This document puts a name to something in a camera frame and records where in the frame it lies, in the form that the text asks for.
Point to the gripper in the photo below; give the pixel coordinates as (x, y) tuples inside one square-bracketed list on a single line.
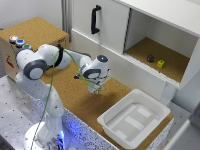
[(98, 82)]

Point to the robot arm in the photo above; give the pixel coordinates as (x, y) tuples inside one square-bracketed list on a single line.
[(36, 68)]

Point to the purple block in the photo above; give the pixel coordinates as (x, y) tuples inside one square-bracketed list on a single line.
[(150, 58)]

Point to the yellow block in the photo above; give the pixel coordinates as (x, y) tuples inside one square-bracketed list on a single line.
[(161, 63)]

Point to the white plastic box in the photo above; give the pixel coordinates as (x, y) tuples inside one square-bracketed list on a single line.
[(135, 118)]

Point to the white sliding door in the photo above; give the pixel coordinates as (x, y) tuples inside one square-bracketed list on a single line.
[(110, 23)]

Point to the white cabinet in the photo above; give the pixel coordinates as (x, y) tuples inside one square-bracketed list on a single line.
[(156, 35)]

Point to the wooden drawer box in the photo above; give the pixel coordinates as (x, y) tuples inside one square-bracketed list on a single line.
[(33, 36)]

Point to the green button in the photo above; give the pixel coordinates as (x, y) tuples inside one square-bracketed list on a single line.
[(26, 46)]

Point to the blue button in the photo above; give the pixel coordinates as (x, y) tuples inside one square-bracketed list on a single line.
[(20, 42)]

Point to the red button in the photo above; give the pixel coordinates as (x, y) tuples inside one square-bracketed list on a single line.
[(13, 38)]

